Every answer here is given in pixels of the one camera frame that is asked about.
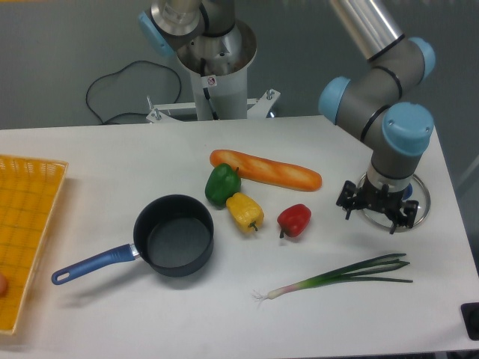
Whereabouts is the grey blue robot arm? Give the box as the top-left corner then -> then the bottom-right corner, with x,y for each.
138,1 -> 436,232

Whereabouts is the green onion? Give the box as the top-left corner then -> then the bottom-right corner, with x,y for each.
251,253 -> 413,303

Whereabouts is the yellow woven basket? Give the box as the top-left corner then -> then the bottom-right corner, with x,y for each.
1,155 -> 68,335

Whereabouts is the glass pot lid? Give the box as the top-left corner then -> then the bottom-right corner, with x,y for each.
359,174 -> 431,232

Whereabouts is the black device at table edge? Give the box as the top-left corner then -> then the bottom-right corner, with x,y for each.
460,302 -> 479,341

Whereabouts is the baguette bread loaf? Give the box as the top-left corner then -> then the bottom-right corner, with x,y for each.
210,150 -> 323,192

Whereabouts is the red bell pepper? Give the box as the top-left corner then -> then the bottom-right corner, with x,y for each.
277,203 -> 311,239

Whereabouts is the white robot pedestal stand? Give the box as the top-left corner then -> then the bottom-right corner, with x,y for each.
144,18 -> 281,123

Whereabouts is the black saucepan blue handle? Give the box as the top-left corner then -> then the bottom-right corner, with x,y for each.
51,194 -> 214,285

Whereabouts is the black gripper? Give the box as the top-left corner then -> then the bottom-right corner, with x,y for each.
336,175 -> 419,235

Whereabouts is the black cable on floor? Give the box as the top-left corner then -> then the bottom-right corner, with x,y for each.
85,60 -> 183,125

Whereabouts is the yellow bell pepper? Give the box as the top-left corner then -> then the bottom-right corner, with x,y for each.
226,192 -> 264,233

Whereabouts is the green bell pepper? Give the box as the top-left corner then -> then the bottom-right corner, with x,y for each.
204,163 -> 241,207

